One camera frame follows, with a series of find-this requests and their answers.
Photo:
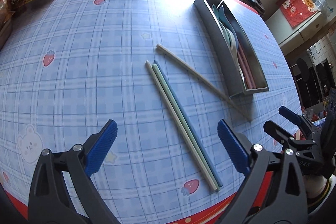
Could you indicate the pink chopstick in tray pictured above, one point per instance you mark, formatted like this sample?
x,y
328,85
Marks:
x,y
247,66

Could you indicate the mint green spoon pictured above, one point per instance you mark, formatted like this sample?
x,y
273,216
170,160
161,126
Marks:
x,y
224,30

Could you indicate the red cloth on refrigerator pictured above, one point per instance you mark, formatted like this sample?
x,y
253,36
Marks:
x,y
297,11

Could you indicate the white refrigerator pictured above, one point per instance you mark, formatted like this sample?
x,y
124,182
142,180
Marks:
x,y
289,38

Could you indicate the pink spoon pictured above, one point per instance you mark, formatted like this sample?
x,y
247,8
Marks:
x,y
244,67

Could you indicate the white spoon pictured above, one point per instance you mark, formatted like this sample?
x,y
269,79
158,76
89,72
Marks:
x,y
234,51

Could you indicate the beige chopstick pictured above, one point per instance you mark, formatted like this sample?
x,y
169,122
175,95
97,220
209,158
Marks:
x,y
191,70

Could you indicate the light blue spoon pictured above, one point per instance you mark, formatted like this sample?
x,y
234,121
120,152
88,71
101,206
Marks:
x,y
228,25

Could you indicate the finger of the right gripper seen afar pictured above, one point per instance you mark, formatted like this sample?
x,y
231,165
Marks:
x,y
280,135

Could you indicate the steel utensil tray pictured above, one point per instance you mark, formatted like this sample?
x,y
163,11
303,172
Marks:
x,y
228,67

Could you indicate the light green chopstick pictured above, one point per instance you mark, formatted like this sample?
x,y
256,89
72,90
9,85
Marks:
x,y
172,100

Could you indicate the cream white chopstick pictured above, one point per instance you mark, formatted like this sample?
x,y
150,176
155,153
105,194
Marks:
x,y
206,173

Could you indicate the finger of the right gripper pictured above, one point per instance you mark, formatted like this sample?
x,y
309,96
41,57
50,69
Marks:
x,y
300,121

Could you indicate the blue plaid tablecloth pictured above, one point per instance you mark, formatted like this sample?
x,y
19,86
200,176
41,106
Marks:
x,y
71,65

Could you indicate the blue chopstick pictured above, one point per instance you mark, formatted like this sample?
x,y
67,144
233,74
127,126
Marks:
x,y
192,130

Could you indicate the black rice cooker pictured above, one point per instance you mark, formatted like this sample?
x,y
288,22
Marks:
x,y
256,5

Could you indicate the person's right hand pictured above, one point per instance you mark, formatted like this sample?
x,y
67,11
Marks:
x,y
314,185

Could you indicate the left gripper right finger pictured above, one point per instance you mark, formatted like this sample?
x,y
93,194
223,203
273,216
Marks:
x,y
272,191

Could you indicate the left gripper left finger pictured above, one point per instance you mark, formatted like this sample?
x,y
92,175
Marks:
x,y
49,199

